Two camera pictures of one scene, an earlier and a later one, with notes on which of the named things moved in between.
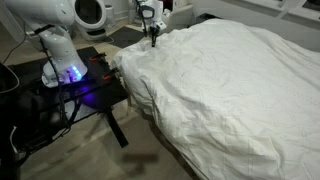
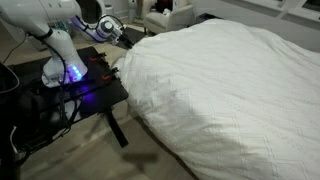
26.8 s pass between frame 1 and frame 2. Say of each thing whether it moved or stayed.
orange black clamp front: stayed
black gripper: moved
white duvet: stayed
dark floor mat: stayed
